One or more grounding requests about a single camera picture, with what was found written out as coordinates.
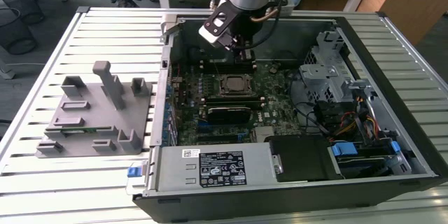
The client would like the coloured wire bundle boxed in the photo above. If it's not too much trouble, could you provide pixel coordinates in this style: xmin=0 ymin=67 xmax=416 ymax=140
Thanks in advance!
xmin=334 ymin=97 xmax=381 ymax=141

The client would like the grey parts rack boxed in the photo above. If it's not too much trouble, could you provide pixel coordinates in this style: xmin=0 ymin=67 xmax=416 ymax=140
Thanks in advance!
xmin=34 ymin=60 xmax=156 ymax=159

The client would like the green motherboard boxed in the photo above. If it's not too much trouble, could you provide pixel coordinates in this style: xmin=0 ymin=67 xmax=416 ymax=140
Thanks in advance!
xmin=166 ymin=60 xmax=305 ymax=146

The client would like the black PC case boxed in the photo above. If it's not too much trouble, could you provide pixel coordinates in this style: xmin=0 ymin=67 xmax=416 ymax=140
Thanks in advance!
xmin=132 ymin=11 xmax=448 ymax=224

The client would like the grey power supply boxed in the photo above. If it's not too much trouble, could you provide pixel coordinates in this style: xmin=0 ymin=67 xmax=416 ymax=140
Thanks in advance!
xmin=148 ymin=145 xmax=282 ymax=192

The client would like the metal drive cage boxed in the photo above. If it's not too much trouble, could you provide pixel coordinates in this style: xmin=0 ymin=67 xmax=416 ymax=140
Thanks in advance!
xmin=298 ymin=30 xmax=377 ymax=104

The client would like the CPU socket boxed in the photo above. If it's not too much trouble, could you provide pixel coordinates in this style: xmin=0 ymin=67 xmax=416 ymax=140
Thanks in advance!
xmin=216 ymin=72 xmax=256 ymax=98

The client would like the black expansion slot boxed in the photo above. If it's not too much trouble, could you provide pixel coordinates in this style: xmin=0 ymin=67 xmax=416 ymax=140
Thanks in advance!
xmin=196 ymin=134 xmax=242 ymax=143

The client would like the black graphics card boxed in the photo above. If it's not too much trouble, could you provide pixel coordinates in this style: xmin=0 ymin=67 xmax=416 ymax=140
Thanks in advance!
xmin=205 ymin=105 xmax=252 ymax=125

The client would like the copper coloured hose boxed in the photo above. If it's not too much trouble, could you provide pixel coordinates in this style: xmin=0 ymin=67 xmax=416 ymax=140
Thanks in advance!
xmin=249 ymin=8 xmax=270 ymax=23

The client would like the black fan shroud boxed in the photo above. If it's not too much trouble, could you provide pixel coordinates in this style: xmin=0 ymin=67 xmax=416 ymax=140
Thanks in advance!
xmin=268 ymin=134 xmax=342 ymax=183

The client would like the green RAM stick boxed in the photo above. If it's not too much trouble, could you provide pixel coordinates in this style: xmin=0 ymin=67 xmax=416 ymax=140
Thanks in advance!
xmin=60 ymin=127 xmax=113 ymax=134

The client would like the black mesh waste bin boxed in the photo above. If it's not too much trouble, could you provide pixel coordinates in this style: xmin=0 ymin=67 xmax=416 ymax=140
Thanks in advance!
xmin=0 ymin=8 xmax=38 ymax=56
xmin=0 ymin=0 xmax=45 ymax=25

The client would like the silver chipset heatsink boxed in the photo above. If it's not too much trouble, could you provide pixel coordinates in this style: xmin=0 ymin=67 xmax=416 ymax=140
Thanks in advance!
xmin=254 ymin=126 xmax=274 ymax=141

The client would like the black RAM slot bank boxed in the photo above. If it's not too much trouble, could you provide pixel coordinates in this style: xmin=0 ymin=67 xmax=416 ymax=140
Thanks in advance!
xmin=204 ymin=96 xmax=264 ymax=110
xmin=200 ymin=60 xmax=256 ymax=74

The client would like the wooden cabinet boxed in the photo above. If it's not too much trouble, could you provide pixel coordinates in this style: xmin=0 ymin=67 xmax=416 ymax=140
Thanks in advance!
xmin=356 ymin=0 xmax=448 ymax=47

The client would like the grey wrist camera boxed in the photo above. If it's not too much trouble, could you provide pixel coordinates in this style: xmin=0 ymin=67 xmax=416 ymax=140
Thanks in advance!
xmin=278 ymin=0 xmax=298 ymax=16

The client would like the white table foot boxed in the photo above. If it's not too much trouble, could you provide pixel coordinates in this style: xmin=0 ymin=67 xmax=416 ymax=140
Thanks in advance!
xmin=0 ymin=57 xmax=17 ymax=80

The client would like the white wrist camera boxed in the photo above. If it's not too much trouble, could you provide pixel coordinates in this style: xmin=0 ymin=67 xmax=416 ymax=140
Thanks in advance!
xmin=198 ymin=2 xmax=242 ymax=51

